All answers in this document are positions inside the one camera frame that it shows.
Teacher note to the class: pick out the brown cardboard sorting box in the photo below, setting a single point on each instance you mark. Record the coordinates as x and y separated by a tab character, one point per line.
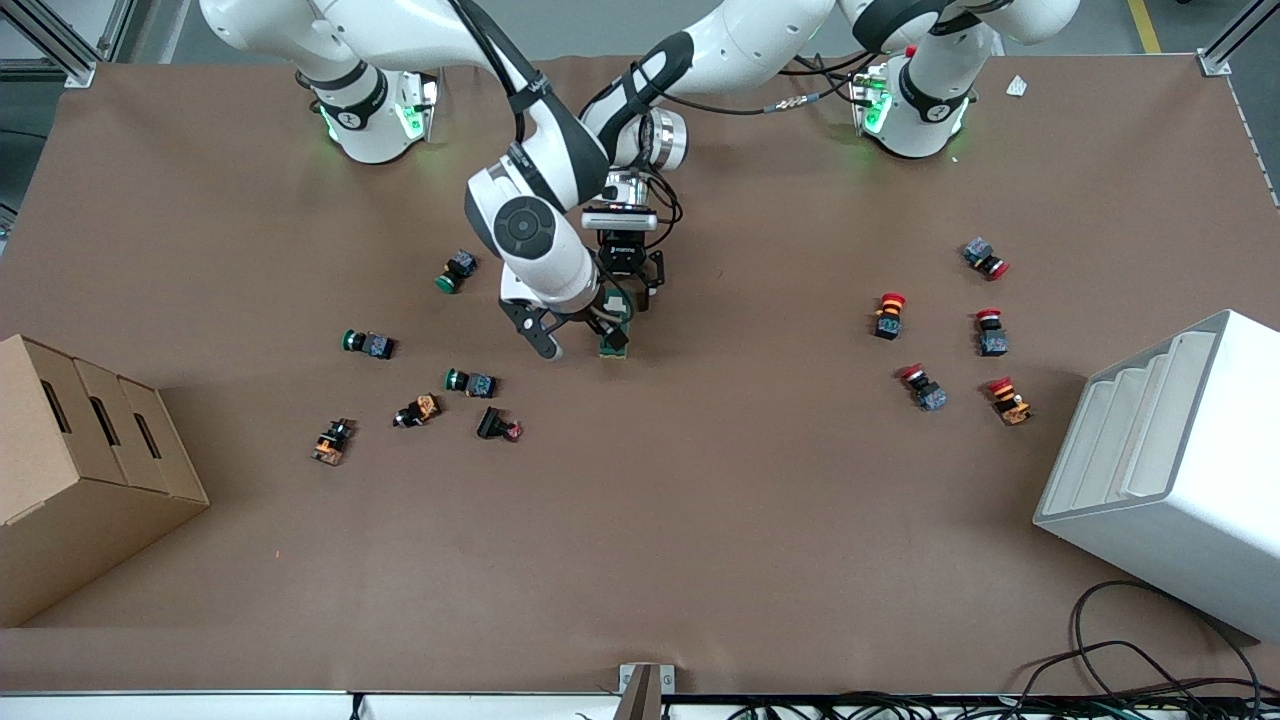
80	500

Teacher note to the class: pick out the red mushroom push button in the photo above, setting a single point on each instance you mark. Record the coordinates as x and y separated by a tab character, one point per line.
925	390
992	335
985	258

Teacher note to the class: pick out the black switch red tip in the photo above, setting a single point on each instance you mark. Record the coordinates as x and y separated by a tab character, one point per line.
495	424

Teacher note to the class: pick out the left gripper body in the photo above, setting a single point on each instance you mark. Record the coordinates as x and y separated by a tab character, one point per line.
622	256

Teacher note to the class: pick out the grey metal table bracket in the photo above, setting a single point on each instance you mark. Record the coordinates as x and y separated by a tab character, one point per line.
645	685

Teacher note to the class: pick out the black selector switch orange block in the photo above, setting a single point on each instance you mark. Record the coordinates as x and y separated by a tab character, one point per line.
418	410
332	442

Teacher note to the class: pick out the aluminium frame profile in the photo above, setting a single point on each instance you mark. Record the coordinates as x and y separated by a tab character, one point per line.
60	50
1215	62

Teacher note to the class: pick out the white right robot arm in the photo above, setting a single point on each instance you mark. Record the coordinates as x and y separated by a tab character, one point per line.
370	120

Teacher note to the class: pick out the red emergency button orange block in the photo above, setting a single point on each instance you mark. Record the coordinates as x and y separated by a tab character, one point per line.
1010	402

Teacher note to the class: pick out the white table edge rail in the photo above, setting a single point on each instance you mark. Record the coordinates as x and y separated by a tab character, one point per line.
200	706

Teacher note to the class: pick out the small white paper scrap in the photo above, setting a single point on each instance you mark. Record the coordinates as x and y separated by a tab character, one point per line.
1017	86

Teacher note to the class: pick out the red emergency button orange collar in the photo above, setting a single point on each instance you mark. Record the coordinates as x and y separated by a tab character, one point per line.
888	318

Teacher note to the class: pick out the green load switch beige base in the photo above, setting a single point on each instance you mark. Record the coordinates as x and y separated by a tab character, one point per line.
615	338

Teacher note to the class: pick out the green push button switch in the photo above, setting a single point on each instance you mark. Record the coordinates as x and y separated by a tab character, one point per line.
455	272
370	344
472	382

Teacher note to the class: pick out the white compartment sorting box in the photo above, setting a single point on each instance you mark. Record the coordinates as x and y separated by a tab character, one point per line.
1180	480

